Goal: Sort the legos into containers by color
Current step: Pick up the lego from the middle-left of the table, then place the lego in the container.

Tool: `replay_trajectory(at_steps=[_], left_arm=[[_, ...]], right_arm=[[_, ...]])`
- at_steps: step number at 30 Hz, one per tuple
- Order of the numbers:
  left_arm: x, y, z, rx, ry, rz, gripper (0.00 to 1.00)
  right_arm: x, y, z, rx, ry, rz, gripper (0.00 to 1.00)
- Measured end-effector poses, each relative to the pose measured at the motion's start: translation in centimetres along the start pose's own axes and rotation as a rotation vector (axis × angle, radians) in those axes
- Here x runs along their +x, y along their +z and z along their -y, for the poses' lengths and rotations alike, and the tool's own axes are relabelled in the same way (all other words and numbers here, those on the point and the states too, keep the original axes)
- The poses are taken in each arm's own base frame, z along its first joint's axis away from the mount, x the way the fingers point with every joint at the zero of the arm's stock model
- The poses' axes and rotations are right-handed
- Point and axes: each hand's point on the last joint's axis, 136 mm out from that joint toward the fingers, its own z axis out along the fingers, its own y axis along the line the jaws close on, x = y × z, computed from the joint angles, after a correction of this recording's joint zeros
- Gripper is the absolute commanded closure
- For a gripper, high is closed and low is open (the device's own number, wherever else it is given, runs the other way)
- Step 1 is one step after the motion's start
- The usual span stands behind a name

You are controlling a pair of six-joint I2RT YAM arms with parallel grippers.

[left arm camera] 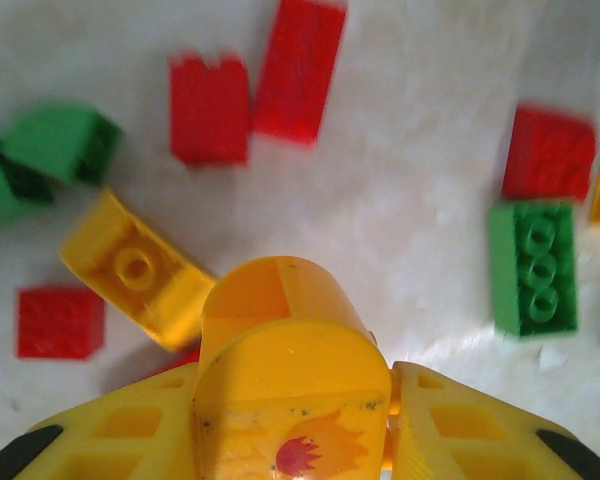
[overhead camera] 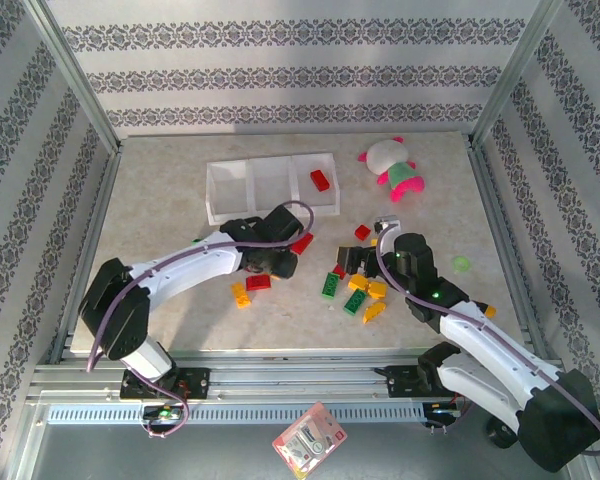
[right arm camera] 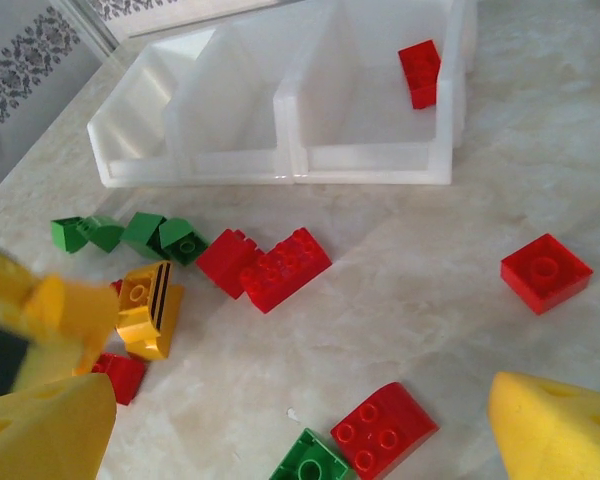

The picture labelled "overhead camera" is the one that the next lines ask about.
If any yellow sloped lego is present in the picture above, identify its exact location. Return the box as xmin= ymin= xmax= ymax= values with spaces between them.
xmin=362 ymin=301 xmax=388 ymax=325

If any orange-yellow lego brick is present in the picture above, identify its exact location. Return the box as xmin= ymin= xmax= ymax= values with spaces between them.
xmin=230 ymin=282 xmax=252 ymax=310

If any white three-compartment container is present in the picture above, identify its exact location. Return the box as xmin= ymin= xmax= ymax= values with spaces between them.
xmin=204 ymin=152 xmax=342 ymax=226

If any white and pink plush toy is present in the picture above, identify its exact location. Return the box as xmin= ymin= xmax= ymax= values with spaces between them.
xmin=357 ymin=135 xmax=426 ymax=204

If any small controller board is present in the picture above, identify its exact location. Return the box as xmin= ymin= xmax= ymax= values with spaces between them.
xmin=140 ymin=404 xmax=186 ymax=424
xmin=424 ymin=403 xmax=469 ymax=421

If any pink card blister package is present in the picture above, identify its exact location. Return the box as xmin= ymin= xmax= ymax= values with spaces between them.
xmin=271 ymin=401 xmax=349 ymax=474

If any black round puck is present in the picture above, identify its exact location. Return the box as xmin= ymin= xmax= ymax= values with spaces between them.
xmin=487 ymin=419 xmax=519 ymax=449

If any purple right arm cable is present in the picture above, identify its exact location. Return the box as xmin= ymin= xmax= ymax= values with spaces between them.
xmin=374 ymin=225 xmax=600 ymax=459

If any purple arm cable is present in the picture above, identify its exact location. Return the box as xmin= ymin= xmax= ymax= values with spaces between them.
xmin=86 ymin=199 xmax=316 ymax=374
xmin=374 ymin=225 xmax=600 ymax=459

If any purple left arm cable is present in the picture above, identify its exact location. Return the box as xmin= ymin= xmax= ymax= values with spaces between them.
xmin=86 ymin=199 xmax=316 ymax=374

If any aluminium side rail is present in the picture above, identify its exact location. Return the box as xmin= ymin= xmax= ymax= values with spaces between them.
xmin=464 ymin=134 xmax=551 ymax=361
xmin=47 ymin=142 xmax=124 ymax=366

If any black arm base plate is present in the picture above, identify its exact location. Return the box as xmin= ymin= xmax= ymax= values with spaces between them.
xmin=385 ymin=364 xmax=479 ymax=399
xmin=119 ymin=367 xmax=212 ymax=401

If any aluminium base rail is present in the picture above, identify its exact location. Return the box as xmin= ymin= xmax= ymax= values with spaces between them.
xmin=29 ymin=362 xmax=569 ymax=401

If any slotted grey cable duct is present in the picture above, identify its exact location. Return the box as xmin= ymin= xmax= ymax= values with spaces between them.
xmin=46 ymin=402 xmax=427 ymax=425

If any aluminium frame post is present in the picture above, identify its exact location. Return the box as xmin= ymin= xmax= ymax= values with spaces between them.
xmin=469 ymin=0 xmax=566 ymax=149
xmin=22 ymin=0 xmax=124 ymax=156

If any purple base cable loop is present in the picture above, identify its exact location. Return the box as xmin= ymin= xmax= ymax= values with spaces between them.
xmin=140 ymin=394 xmax=192 ymax=441

